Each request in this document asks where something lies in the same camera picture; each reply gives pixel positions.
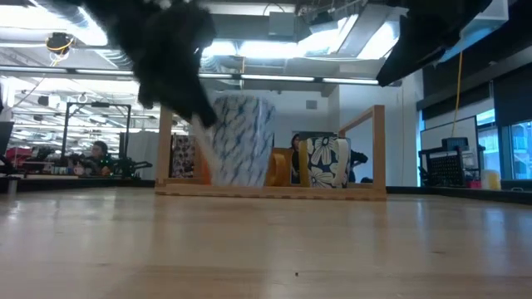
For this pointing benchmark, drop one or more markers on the black gantry frame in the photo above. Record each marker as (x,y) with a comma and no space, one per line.
(65,133)

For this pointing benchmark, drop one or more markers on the person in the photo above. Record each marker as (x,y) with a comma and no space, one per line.
(359,164)
(296,143)
(99,155)

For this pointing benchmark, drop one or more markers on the navy mug white flowers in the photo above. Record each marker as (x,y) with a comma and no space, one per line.
(324,162)

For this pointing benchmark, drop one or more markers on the dark screen edge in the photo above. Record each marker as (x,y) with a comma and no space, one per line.
(5,139)

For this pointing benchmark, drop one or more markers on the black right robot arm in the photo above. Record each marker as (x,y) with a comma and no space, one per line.
(457,12)

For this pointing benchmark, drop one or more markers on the black background robot arm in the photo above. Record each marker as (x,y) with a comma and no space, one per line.
(126,168)

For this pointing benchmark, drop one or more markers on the black plastic crate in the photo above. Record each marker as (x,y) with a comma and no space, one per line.
(446,168)

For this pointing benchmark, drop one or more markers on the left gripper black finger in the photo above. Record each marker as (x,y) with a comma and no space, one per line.
(203,112)

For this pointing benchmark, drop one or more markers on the mustard mug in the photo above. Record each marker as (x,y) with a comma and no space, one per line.
(279,168)

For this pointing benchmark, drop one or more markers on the long ceiling light strip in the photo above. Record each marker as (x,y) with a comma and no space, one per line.
(274,77)

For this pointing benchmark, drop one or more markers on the orange mug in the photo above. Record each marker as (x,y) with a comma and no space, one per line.
(205,175)

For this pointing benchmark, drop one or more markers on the wooden slatted tray rack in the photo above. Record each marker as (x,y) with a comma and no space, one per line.
(270,192)

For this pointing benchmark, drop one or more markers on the yellow plastic container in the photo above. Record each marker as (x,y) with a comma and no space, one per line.
(491,180)

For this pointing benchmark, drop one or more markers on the grey wall vent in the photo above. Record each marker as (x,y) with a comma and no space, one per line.
(311,104)

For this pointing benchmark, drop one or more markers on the white mug blue geometric pattern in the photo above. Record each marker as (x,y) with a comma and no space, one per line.
(243,141)

